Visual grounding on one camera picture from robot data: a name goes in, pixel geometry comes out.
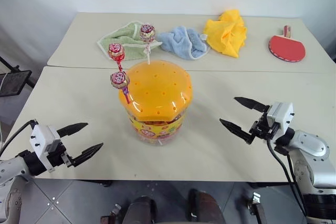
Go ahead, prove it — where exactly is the lollipop jar with orange lid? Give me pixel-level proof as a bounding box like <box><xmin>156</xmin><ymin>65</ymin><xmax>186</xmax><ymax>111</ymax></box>
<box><xmin>118</xmin><ymin>59</ymin><xmax>194</xmax><ymax>146</ymax></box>

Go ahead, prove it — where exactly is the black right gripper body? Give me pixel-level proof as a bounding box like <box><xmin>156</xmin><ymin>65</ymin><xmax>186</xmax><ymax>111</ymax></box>
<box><xmin>249</xmin><ymin>106</ymin><xmax>279</xmax><ymax>141</ymax></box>

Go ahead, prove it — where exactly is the blue towel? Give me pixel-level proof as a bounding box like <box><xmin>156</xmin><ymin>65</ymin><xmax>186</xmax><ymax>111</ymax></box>
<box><xmin>157</xmin><ymin>25</ymin><xmax>211</xmax><ymax>61</ymax></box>

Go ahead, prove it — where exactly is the metal bracket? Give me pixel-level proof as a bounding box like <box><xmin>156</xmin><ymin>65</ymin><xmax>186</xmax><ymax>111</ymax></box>
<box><xmin>245</xmin><ymin>191</ymin><xmax>269</xmax><ymax>224</ymax></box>
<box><xmin>100</xmin><ymin>202</ymin><xmax>123</xmax><ymax>224</ymax></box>

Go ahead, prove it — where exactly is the white stick wrapped lollipop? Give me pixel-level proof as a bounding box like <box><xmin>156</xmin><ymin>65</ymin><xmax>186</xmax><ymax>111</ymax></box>
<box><xmin>139</xmin><ymin>23</ymin><xmax>158</xmax><ymax>66</ymax></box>

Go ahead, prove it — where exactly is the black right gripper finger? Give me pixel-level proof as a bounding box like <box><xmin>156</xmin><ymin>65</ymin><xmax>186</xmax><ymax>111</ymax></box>
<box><xmin>219</xmin><ymin>118</ymin><xmax>255</xmax><ymax>145</ymax></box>
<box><xmin>234</xmin><ymin>97</ymin><xmax>270</xmax><ymax>114</ymax></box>

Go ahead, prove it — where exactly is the yellow cloth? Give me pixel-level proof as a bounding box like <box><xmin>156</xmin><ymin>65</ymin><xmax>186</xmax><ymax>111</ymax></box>
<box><xmin>203</xmin><ymin>9</ymin><xmax>248</xmax><ymax>59</ymax></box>

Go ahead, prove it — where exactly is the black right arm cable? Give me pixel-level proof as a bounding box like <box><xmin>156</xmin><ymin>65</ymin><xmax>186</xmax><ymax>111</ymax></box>
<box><xmin>266</xmin><ymin>136</ymin><xmax>309</xmax><ymax>218</ymax></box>

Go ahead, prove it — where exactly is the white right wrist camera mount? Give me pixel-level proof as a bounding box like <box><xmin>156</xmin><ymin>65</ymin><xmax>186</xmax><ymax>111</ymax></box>
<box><xmin>266</xmin><ymin>101</ymin><xmax>295</xmax><ymax>136</ymax></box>

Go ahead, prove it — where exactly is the red stick wrapped lollipop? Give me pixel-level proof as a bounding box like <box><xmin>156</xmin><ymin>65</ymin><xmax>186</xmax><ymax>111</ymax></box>
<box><xmin>108</xmin><ymin>42</ymin><xmax>125</xmax><ymax>73</ymax></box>
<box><xmin>110</xmin><ymin>71</ymin><xmax>131</xmax><ymax>105</ymax></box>

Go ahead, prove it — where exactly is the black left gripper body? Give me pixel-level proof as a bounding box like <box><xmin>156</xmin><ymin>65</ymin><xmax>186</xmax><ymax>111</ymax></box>
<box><xmin>46</xmin><ymin>139</ymin><xmax>76</xmax><ymax>169</ymax></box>

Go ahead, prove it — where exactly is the dark rounded shape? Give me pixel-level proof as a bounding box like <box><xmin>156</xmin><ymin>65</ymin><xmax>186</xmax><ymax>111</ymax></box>
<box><xmin>187</xmin><ymin>188</ymin><xmax>227</xmax><ymax>224</ymax></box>
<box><xmin>125</xmin><ymin>195</ymin><xmax>159</xmax><ymax>224</ymax></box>

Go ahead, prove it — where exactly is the black panel on stand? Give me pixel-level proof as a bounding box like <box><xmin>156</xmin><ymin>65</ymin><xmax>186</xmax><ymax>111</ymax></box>
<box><xmin>0</xmin><ymin>56</ymin><xmax>36</xmax><ymax>98</ymax></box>

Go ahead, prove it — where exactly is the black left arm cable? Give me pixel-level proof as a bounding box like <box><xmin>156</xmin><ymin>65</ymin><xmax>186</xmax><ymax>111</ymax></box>
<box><xmin>0</xmin><ymin>119</ymin><xmax>38</xmax><ymax>158</ymax></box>

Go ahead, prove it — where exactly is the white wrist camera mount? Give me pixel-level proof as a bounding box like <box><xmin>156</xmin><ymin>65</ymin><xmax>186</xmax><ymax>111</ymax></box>
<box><xmin>266</xmin><ymin>101</ymin><xmax>295</xmax><ymax>136</ymax></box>
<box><xmin>28</xmin><ymin>124</ymin><xmax>62</xmax><ymax>174</ymax></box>

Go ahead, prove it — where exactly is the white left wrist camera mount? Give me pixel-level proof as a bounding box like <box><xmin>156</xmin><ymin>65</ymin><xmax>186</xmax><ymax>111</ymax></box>
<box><xmin>28</xmin><ymin>124</ymin><xmax>62</xmax><ymax>174</ymax></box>

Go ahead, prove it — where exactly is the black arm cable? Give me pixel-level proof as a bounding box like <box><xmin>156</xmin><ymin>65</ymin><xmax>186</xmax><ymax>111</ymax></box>
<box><xmin>266</xmin><ymin>136</ymin><xmax>309</xmax><ymax>218</ymax></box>
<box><xmin>0</xmin><ymin>119</ymin><xmax>38</xmax><ymax>158</ymax></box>

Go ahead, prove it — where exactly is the green towel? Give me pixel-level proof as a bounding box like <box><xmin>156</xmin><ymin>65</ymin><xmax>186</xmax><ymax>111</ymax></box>
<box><xmin>97</xmin><ymin>22</ymin><xmax>163</xmax><ymax>62</ymax></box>

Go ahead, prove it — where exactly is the red table tennis paddle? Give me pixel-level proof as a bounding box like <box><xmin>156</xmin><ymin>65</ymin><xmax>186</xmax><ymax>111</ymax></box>
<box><xmin>268</xmin><ymin>25</ymin><xmax>308</xmax><ymax>63</ymax></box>

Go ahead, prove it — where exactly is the white cable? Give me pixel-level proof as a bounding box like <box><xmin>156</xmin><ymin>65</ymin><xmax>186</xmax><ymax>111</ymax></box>
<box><xmin>0</xmin><ymin>72</ymin><xmax>10</xmax><ymax>144</ymax></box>

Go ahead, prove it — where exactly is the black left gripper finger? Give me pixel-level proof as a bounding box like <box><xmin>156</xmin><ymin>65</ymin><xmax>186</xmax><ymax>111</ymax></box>
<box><xmin>57</xmin><ymin>122</ymin><xmax>89</xmax><ymax>138</ymax></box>
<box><xmin>70</xmin><ymin>142</ymin><xmax>104</xmax><ymax>168</ymax></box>

